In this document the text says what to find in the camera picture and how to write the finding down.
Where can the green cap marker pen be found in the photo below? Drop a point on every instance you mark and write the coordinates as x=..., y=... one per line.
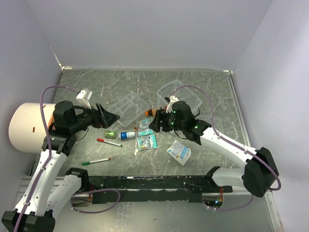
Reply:
x=86, y=163

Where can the clear plastic storage box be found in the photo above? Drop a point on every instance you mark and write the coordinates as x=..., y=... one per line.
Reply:
x=183, y=94

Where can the red cap marker pen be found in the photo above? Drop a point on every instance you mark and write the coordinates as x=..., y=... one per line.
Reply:
x=108, y=142

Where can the green battery pack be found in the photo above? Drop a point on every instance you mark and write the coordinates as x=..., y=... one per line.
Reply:
x=110, y=134

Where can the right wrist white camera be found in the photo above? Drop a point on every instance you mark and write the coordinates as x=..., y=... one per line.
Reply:
x=172, y=100

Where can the teal blister pack upper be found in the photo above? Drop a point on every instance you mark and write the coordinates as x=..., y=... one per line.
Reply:
x=142, y=128

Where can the white blue gauze packet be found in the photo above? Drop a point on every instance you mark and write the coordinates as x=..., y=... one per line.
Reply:
x=179, y=152

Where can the orange cap small bottle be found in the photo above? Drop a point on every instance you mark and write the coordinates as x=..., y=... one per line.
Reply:
x=151, y=112

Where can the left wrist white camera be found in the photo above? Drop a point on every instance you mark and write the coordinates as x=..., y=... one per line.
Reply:
x=83, y=97

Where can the clear divided organizer tray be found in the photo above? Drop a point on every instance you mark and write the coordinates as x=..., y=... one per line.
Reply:
x=129, y=108

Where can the wrist white camera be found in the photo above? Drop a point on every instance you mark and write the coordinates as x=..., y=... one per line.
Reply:
x=172, y=100
x=83, y=97

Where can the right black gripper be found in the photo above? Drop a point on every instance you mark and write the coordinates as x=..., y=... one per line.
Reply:
x=155, y=124

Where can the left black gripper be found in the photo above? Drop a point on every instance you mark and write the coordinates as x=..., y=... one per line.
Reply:
x=102, y=117

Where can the teal blister pack lower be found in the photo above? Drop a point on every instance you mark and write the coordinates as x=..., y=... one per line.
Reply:
x=147, y=142

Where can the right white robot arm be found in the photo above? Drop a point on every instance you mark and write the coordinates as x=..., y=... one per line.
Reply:
x=256, y=170

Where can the teal blister pack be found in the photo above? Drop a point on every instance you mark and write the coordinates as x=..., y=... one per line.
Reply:
x=147, y=142
x=142, y=128

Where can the white blue medicine bottle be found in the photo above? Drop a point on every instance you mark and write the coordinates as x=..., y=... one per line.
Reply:
x=127, y=135

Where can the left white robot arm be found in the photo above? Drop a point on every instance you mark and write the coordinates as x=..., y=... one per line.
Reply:
x=40, y=205

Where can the white cylinder drum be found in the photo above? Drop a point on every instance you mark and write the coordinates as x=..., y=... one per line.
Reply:
x=26, y=130

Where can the black mounting base rail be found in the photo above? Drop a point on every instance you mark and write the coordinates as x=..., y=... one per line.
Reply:
x=189, y=188

